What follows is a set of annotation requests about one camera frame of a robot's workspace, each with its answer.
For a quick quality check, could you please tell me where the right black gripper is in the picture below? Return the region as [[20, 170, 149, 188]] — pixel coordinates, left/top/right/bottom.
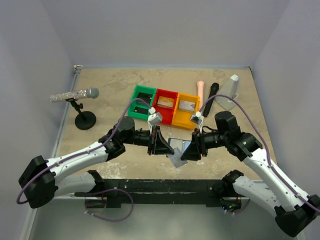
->
[[181, 127, 229, 160]]

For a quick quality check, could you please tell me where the yellow plastic bin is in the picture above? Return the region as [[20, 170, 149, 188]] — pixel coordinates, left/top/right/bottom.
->
[[171, 92, 200, 130]]

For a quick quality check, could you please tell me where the pink microphone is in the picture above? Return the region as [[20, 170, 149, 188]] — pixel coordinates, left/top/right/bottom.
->
[[196, 80, 205, 109]]

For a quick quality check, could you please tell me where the silver card in yellow bin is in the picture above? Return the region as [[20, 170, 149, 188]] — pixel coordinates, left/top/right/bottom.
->
[[178, 100, 196, 112]]

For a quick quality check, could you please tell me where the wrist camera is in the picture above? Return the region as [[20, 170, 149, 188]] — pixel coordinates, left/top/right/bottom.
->
[[147, 107, 163, 131], [190, 111, 204, 133]]

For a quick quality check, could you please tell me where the black microphone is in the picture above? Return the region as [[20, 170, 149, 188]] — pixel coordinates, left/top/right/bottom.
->
[[203, 82, 220, 118]]

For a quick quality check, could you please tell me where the glitter silver microphone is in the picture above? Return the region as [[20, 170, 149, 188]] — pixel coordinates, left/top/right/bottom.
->
[[49, 87, 100, 103]]

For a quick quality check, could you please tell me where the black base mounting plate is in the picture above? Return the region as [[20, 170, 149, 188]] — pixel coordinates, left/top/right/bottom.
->
[[75, 179, 239, 208]]

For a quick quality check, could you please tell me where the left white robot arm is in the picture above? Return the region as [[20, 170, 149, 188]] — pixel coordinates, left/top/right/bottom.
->
[[16, 116, 175, 209]]

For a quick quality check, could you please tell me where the grey wedge stand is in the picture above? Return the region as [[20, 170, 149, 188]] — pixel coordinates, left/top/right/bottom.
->
[[215, 74, 240, 111]]

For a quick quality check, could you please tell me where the black item in green bin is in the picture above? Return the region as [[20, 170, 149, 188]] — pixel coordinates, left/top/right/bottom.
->
[[137, 92, 153, 105]]

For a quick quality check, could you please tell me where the green plastic bin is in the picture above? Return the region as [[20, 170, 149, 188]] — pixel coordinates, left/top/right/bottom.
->
[[127, 85, 157, 121]]

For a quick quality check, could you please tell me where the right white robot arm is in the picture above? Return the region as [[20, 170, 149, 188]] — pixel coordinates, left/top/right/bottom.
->
[[181, 111, 320, 238]]

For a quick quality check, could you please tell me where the black leather card holder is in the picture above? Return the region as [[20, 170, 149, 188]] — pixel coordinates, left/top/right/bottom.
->
[[168, 138, 191, 153]]

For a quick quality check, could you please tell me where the aluminium frame rail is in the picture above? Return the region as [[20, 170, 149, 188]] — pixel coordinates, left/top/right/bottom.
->
[[19, 65, 83, 240]]

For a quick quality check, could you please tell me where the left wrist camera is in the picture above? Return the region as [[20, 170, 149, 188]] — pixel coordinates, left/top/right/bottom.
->
[[147, 107, 163, 131]]

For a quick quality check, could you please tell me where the red plastic bin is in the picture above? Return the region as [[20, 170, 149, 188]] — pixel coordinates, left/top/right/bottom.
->
[[152, 88, 178, 125]]

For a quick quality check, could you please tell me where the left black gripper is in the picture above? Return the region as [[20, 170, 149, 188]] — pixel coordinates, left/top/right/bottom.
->
[[123, 125, 175, 156]]

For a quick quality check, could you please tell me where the card in red bin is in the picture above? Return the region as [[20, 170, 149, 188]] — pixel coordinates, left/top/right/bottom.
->
[[157, 96, 175, 109]]

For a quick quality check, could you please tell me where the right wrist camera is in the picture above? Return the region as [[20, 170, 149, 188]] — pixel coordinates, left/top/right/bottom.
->
[[190, 111, 204, 133]]

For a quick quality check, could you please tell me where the grey credit card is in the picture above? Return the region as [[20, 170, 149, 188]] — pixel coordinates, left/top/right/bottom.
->
[[134, 106, 149, 115]]

